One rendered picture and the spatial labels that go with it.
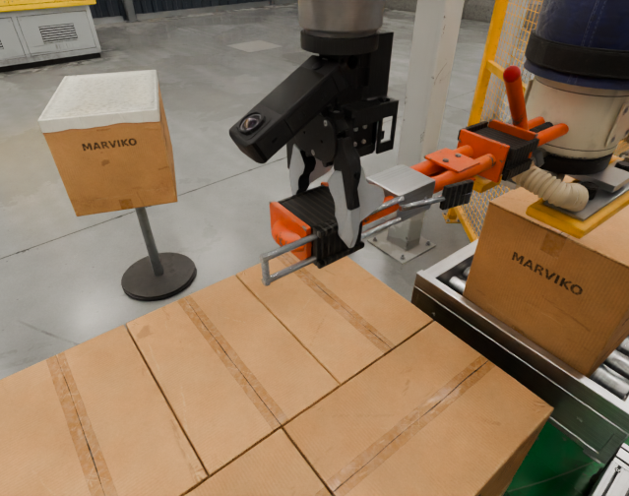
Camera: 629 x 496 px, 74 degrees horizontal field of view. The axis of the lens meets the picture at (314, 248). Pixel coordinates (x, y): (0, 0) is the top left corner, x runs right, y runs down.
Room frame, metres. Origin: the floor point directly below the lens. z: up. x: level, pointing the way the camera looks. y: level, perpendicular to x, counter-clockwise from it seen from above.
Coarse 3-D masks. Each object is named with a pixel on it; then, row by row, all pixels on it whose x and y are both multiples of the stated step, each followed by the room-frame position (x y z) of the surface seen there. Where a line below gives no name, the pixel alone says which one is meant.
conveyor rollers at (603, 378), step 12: (456, 288) 1.11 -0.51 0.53; (624, 348) 0.84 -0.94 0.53; (612, 360) 0.79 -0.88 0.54; (624, 360) 0.78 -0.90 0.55; (600, 372) 0.74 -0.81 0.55; (624, 372) 0.75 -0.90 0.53; (600, 384) 0.72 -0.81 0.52; (612, 384) 0.70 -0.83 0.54; (624, 384) 0.70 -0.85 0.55; (624, 396) 0.67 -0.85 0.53
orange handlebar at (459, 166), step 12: (540, 120) 0.73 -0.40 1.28; (540, 132) 0.67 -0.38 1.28; (552, 132) 0.68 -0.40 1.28; (564, 132) 0.70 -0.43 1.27; (540, 144) 0.65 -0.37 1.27; (432, 156) 0.56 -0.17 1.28; (444, 156) 0.56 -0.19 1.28; (456, 156) 0.56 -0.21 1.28; (468, 156) 0.56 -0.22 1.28; (480, 156) 0.58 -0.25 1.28; (492, 156) 0.58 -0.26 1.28; (420, 168) 0.54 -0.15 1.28; (432, 168) 0.55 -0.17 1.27; (444, 168) 0.57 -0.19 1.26; (456, 168) 0.53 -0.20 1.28; (468, 168) 0.53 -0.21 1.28; (480, 168) 0.55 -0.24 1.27; (444, 180) 0.51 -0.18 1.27; (456, 180) 0.52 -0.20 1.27; (372, 216) 0.42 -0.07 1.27; (384, 216) 0.44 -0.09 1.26; (276, 228) 0.39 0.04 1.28; (288, 228) 0.39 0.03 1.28; (276, 240) 0.38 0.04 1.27; (288, 240) 0.37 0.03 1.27
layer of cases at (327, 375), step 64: (192, 320) 0.94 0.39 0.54; (256, 320) 0.94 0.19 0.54; (320, 320) 0.94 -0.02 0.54; (384, 320) 0.94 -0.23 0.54; (0, 384) 0.70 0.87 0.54; (64, 384) 0.70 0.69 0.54; (128, 384) 0.70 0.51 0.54; (192, 384) 0.70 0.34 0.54; (256, 384) 0.70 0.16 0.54; (320, 384) 0.70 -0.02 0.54; (384, 384) 0.70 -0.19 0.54; (448, 384) 0.70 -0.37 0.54; (512, 384) 0.70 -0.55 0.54; (0, 448) 0.52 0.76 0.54; (64, 448) 0.52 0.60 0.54; (128, 448) 0.52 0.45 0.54; (192, 448) 0.55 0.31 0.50; (256, 448) 0.52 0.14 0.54; (320, 448) 0.52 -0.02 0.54; (384, 448) 0.52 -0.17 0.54; (448, 448) 0.52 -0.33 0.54; (512, 448) 0.52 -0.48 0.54
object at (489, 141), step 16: (464, 128) 0.65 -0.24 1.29; (480, 128) 0.67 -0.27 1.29; (496, 128) 0.66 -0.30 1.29; (512, 128) 0.64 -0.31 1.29; (464, 144) 0.62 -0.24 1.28; (480, 144) 0.60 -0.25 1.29; (496, 144) 0.58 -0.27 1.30; (512, 144) 0.60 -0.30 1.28; (528, 144) 0.59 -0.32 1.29; (496, 160) 0.58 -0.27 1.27; (512, 160) 0.58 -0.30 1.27; (528, 160) 0.60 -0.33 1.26; (496, 176) 0.57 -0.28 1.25; (512, 176) 0.58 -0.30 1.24
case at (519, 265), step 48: (528, 192) 1.06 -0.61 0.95; (480, 240) 1.00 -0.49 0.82; (528, 240) 0.90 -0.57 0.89; (576, 240) 0.82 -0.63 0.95; (624, 240) 0.82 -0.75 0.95; (480, 288) 0.97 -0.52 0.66; (528, 288) 0.86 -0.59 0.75; (576, 288) 0.78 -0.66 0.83; (624, 288) 0.71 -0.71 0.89; (528, 336) 0.82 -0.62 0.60; (576, 336) 0.74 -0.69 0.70; (624, 336) 0.83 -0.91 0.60
